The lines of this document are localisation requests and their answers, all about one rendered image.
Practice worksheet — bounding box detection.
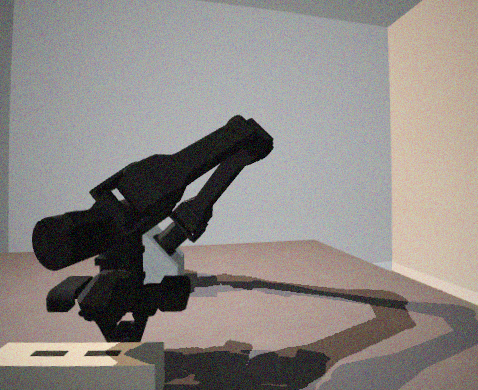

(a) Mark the black two-prong plug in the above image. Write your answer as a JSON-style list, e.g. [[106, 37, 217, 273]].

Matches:
[[107, 320, 134, 343]]

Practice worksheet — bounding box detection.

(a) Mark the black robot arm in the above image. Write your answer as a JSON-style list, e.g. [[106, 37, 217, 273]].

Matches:
[[32, 115, 274, 325]]

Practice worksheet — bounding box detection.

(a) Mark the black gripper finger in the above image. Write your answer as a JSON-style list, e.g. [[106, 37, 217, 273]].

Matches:
[[132, 307, 158, 342], [78, 311, 117, 343]]

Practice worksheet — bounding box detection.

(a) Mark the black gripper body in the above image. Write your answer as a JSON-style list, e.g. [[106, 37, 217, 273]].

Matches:
[[46, 243, 190, 313]]

